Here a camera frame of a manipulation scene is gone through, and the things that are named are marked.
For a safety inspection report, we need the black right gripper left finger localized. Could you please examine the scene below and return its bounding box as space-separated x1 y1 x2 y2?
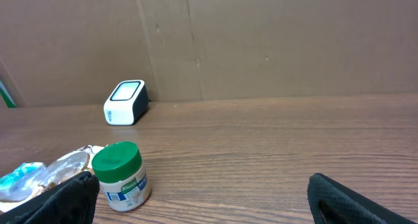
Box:
1 172 100 224

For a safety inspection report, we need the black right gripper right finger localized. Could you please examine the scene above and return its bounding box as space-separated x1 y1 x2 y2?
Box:
307 173 414 224

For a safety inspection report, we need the brown white snack pouch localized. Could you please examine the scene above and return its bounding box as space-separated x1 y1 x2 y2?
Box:
1 145 103 213

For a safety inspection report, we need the teal white tissue pack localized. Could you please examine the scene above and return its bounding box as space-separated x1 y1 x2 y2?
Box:
1 162 46 189

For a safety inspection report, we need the green lid seasoning jar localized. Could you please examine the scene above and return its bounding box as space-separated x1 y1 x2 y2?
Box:
91 142 152 212

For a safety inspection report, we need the white barcode scanner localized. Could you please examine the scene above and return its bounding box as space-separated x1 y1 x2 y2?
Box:
103 80 150 126

